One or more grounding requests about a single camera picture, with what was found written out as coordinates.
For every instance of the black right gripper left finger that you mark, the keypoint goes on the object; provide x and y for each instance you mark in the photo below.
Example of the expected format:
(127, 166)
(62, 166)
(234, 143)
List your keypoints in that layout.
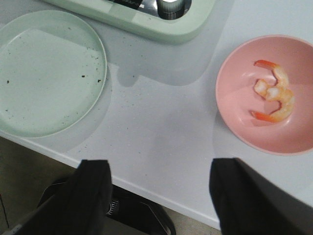
(79, 207)

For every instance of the green breakfast maker base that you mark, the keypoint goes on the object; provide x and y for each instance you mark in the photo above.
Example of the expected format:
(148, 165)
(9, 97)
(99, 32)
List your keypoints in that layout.
(140, 17)

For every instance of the right silver control knob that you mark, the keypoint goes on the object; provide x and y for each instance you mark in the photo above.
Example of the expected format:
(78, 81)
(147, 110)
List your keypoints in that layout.
(172, 9)

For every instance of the green round plate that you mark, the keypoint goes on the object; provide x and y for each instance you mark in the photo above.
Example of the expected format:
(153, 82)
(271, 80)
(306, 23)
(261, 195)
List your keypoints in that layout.
(53, 68)

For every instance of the cooked shrimp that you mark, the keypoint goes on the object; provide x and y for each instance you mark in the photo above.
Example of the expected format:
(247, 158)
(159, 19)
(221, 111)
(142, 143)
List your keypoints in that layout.
(282, 80)
(284, 97)

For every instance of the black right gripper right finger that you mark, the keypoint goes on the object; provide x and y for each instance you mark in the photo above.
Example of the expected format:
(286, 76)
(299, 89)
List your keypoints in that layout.
(246, 203)

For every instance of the pink bowl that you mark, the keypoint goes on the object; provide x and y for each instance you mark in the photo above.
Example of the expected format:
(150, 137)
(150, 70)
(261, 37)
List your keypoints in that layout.
(236, 98)

